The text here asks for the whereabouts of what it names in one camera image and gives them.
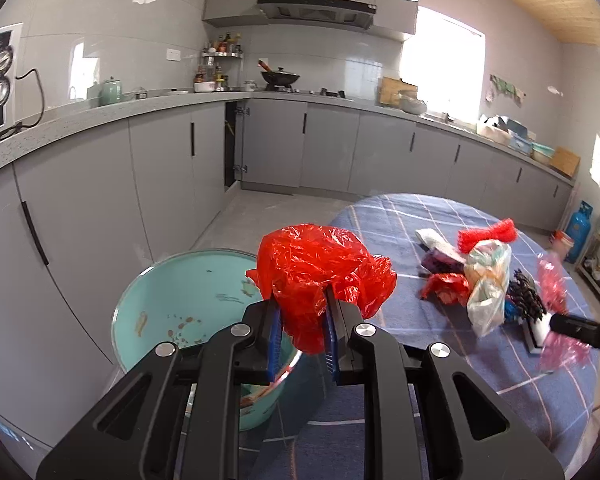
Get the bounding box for small crumpled red bag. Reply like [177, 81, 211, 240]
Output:
[420, 272, 471, 306]

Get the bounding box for black power cable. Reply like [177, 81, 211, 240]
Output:
[0, 67, 46, 144]

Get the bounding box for red foam fruit net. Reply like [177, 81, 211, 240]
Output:
[456, 218, 518, 254]

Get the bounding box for wooden cutting board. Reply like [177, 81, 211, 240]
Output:
[378, 76, 419, 107]

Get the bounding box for light wooden board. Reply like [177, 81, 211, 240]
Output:
[550, 146, 581, 179]

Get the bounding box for black wok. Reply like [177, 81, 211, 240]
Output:
[258, 60, 301, 89]

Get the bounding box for teal trash bin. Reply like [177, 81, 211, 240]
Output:
[111, 249, 316, 431]

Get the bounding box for red plastic bag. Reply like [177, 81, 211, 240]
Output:
[246, 224, 397, 356]

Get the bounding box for blue gas cylinder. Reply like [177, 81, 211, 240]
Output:
[564, 200, 595, 264]

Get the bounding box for dark bristly brush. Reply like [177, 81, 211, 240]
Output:
[504, 269, 552, 356]

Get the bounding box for pale green kettle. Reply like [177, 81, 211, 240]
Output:
[99, 76, 126, 107]

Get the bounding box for blue plaid tablecloth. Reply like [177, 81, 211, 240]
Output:
[240, 192, 600, 480]

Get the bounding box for bright window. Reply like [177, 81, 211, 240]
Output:
[400, 6, 486, 124]

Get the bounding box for metal spice rack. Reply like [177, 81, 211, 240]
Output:
[194, 32, 244, 92]

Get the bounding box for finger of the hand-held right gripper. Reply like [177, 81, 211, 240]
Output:
[549, 311, 600, 357]

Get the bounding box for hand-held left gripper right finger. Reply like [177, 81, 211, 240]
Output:
[322, 287, 566, 480]

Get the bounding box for black range hood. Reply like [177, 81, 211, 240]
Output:
[256, 0, 379, 31]

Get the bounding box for pink plastic wrapper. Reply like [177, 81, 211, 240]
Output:
[536, 255, 594, 374]

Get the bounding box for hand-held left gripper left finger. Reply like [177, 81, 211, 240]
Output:
[35, 300, 283, 480]

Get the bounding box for white paper towel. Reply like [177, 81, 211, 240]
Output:
[415, 228, 462, 257]

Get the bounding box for clear plastic bag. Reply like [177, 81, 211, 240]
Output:
[464, 240, 512, 338]

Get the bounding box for grey kitchen base cabinets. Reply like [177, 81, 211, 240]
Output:
[0, 89, 577, 461]

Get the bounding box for grey bowl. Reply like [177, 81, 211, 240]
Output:
[399, 91, 428, 115]

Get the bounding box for purple plastic wrapper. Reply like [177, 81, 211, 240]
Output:
[420, 249, 466, 277]

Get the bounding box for hanging wall cloths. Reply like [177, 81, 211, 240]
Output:
[487, 74, 527, 107]

